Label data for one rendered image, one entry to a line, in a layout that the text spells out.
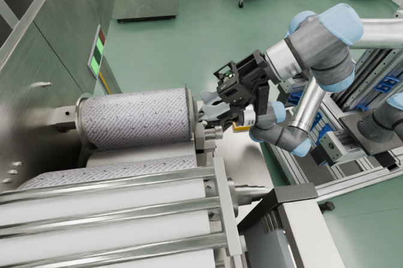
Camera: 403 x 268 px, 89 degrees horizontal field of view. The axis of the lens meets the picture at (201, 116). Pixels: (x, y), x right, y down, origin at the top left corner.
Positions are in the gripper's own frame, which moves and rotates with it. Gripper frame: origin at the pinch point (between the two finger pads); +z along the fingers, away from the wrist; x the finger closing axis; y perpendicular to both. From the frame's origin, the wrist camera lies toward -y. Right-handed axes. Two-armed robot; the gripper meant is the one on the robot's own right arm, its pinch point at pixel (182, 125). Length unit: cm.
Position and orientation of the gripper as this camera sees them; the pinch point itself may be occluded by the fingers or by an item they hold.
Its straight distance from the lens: 71.3
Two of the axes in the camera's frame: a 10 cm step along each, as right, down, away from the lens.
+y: 0.0, -5.8, -8.2
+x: 1.3, 8.1, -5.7
